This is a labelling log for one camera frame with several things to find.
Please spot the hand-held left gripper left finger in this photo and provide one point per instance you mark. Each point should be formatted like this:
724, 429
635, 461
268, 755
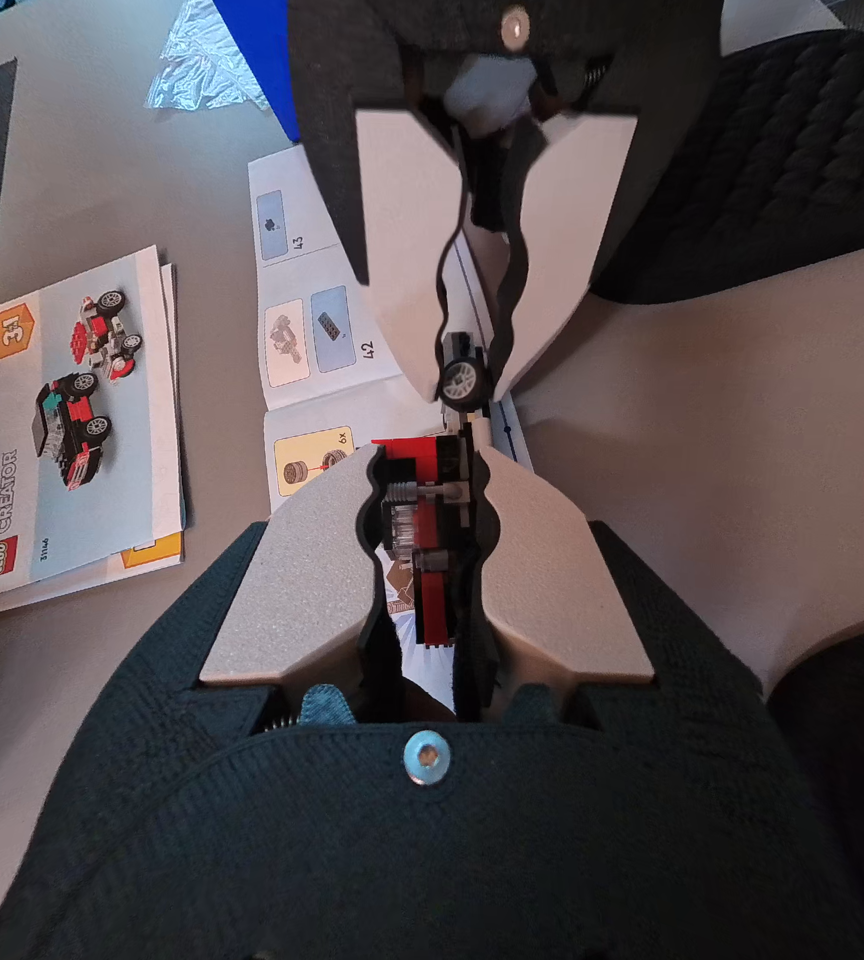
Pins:
290, 600

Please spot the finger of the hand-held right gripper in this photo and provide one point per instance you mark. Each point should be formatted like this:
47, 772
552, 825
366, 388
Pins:
402, 225
574, 210

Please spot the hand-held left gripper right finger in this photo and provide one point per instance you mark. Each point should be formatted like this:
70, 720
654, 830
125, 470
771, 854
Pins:
559, 600

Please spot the red black lego vehicle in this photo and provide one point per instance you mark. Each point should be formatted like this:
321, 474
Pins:
432, 518

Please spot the small lego wheel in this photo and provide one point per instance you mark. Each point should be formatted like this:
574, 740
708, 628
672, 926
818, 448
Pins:
462, 378

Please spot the open lego instruction booklet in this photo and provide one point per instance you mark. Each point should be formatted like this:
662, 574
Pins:
305, 248

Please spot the closed lego instruction booklet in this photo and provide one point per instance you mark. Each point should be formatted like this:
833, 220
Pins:
102, 480

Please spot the black quilted pad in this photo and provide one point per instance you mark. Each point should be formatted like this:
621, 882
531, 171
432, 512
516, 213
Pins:
792, 165
852, 780

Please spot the large blue plastic bin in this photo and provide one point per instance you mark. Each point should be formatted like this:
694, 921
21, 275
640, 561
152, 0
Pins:
260, 45

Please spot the clear plastic bag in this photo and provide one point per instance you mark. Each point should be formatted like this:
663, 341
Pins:
207, 60

